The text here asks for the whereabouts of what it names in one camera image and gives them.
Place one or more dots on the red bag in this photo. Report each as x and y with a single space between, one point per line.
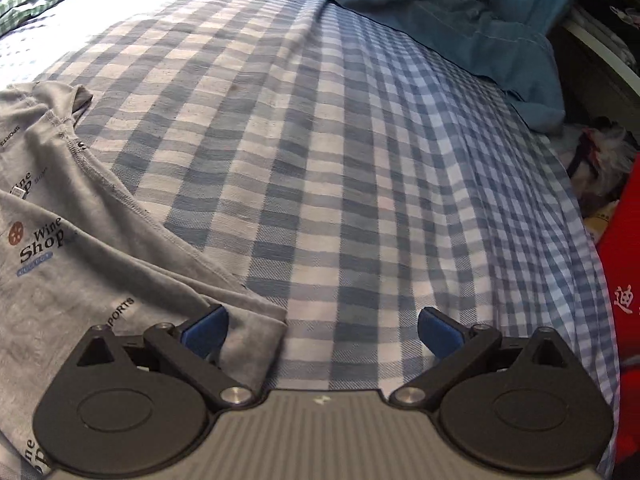
625 310

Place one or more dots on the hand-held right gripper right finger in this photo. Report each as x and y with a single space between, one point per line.
440 332

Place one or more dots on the grey printed pants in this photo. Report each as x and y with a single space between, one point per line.
100 270

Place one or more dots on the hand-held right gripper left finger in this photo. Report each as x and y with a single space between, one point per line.
207 332

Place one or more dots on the blue blanket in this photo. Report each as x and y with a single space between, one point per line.
450 35

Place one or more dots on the blue checked bedsheet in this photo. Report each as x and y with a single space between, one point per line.
350 185

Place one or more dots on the white shelf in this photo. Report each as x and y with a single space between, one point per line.
600 52

